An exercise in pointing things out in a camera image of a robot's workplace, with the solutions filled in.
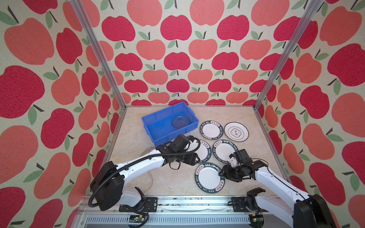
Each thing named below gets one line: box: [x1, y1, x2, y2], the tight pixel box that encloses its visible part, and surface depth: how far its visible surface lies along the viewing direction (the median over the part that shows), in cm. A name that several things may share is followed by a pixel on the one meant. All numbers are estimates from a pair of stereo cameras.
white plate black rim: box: [223, 121, 250, 143], surface depth 106 cm
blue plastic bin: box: [141, 101, 200, 147], surface depth 110 cm
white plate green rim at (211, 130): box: [199, 120, 224, 141], surface depth 107 cm
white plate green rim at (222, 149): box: [211, 139, 239, 164], surface depth 98 cm
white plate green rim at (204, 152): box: [193, 139, 212, 164], surface depth 95 cm
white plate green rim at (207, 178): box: [194, 162, 226, 194], surface depth 85 cm
